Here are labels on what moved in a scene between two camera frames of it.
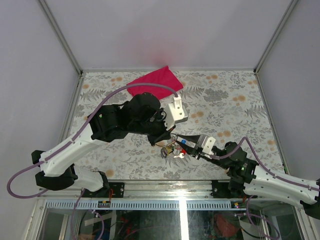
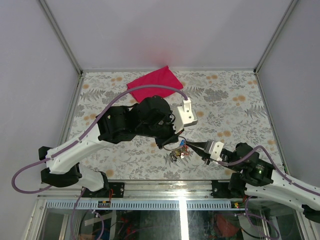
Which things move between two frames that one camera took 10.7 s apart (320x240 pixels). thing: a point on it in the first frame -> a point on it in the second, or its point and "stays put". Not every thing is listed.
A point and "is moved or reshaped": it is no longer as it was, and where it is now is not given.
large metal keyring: [171, 133] is moved or reshaped
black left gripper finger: [165, 136] -> [173, 139]
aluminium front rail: [159, 195] stays put
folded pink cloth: [163, 76] stays put
